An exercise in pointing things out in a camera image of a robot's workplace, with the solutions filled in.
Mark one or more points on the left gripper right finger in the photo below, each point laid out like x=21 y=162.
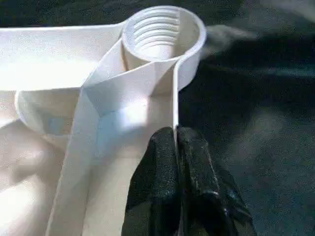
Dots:
x=206 y=191

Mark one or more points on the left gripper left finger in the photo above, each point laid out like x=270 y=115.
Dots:
x=155 y=191

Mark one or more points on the white plastic table top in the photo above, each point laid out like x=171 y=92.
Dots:
x=49 y=147

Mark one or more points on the black work mat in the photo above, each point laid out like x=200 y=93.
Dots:
x=266 y=147

